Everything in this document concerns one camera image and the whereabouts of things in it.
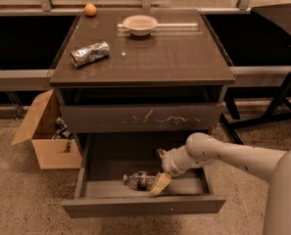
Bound silver foil chip bag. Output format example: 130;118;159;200
71;41;110;68

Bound metal window railing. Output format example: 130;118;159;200
0;0;291;91

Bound open grey middle drawer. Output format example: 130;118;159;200
63;131;226;218

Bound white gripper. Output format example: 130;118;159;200
150;146;198;197

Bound open cardboard box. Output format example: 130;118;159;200
12;90;82;169

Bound closed scratched grey drawer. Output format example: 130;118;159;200
61;103;223;133

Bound dark items in box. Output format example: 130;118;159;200
53;117;73;139

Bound white bowl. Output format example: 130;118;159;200
122;15;158;36

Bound grey drawer cabinet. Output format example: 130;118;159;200
52;10;233;147

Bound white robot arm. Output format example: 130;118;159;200
150;132;291;235

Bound orange fruit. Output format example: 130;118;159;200
84;4;97;17

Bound clear plastic water bottle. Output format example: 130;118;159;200
122;171;156;191

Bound black rolling table stand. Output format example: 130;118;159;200
220;3;291;144

